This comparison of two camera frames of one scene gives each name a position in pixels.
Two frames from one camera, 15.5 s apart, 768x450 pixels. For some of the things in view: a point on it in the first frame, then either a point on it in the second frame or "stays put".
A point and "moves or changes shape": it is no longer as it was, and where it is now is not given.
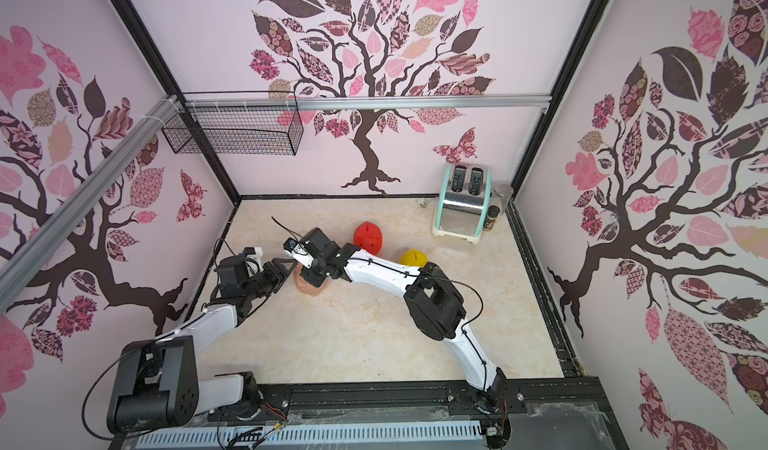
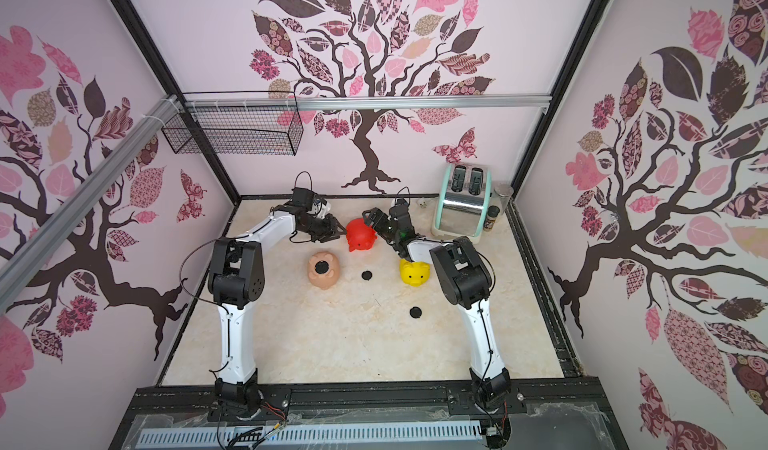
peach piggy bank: (304, 285) moves or changes shape
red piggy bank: (368, 236) moves or changes shape
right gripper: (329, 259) → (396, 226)
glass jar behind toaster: (502, 196) stays put
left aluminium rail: (15, 269) stays put
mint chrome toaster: (463, 202) stays put
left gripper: (283, 270) → (333, 230)
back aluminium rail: (368, 102) stays put
